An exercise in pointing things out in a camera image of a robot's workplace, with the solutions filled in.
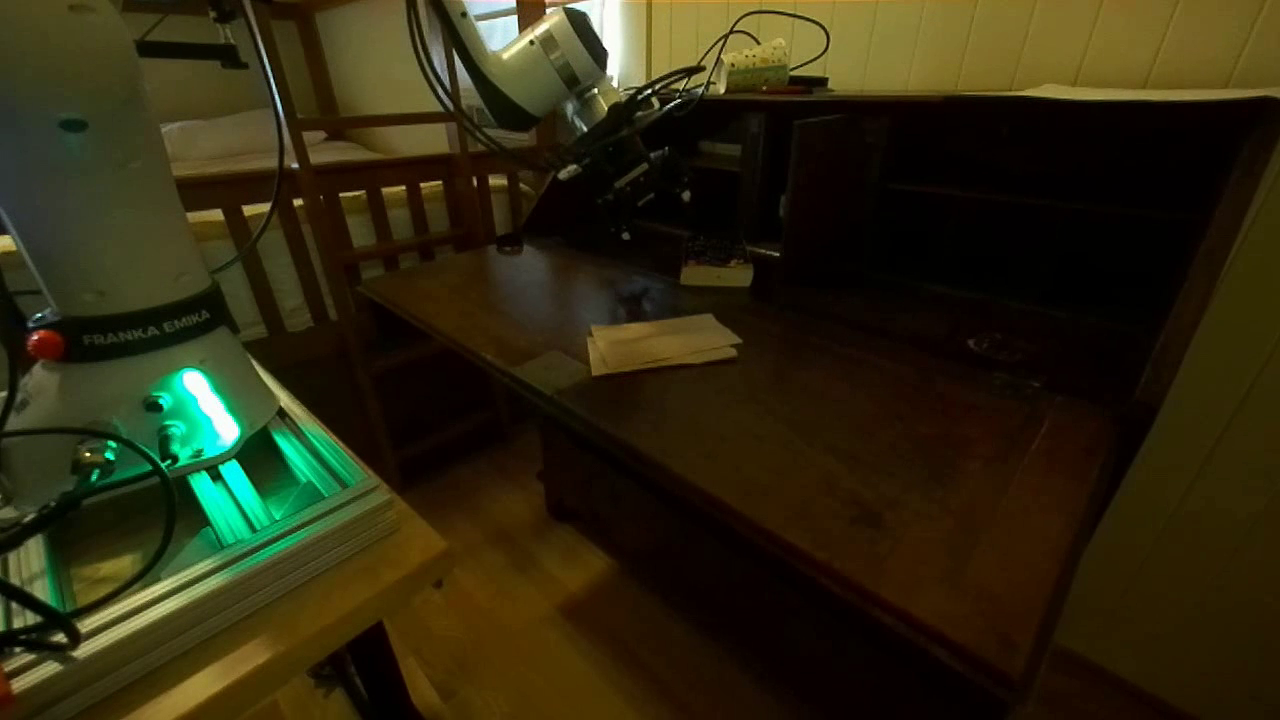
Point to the wooden slatted chair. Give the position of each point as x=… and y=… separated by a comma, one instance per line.
x=387, y=183

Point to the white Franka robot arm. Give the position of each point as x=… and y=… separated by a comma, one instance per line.
x=92, y=202

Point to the light wooden robot table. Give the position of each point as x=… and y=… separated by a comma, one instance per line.
x=332, y=607

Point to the small grey card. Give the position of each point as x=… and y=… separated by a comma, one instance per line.
x=550, y=371

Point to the white paper stack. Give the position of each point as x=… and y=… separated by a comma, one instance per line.
x=662, y=340

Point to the white flat sheet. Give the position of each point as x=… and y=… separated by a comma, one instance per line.
x=1147, y=92

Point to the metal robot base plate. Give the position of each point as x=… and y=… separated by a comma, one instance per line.
x=267, y=534

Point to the pale green device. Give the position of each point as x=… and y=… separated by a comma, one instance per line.
x=761, y=64

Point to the red round button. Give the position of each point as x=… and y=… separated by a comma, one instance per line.
x=45, y=340

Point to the small black flat device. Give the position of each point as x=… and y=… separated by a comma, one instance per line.
x=806, y=84

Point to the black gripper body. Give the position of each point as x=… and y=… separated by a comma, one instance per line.
x=641, y=143

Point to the dark wooden secretary desk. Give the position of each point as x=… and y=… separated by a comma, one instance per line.
x=825, y=442

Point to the white mattress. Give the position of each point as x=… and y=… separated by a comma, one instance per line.
x=227, y=133

